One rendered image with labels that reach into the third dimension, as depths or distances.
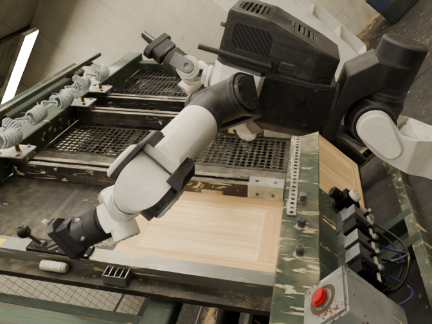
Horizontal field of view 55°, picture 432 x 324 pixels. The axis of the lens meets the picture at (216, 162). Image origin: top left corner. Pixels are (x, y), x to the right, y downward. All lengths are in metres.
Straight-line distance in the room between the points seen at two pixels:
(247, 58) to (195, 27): 5.77
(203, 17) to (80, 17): 2.15
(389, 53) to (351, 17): 5.28
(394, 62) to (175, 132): 0.57
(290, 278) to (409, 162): 0.43
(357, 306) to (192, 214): 0.73
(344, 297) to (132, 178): 0.44
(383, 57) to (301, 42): 0.21
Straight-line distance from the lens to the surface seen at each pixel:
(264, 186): 1.45
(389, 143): 1.13
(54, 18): 7.88
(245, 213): 1.41
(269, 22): 1.01
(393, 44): 1.09
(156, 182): 0.75
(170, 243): 1.30
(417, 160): 1.19
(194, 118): 0.83
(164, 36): 1.56
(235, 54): 1.00
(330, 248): 1.31
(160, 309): 1.19
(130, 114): 2.09
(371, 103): 1.12
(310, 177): 1.56
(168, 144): 0.75
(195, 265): 1.19
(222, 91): 0.89
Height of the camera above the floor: 1.37
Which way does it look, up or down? 8 degrees down
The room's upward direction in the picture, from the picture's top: 53 degrees counter-clockwise
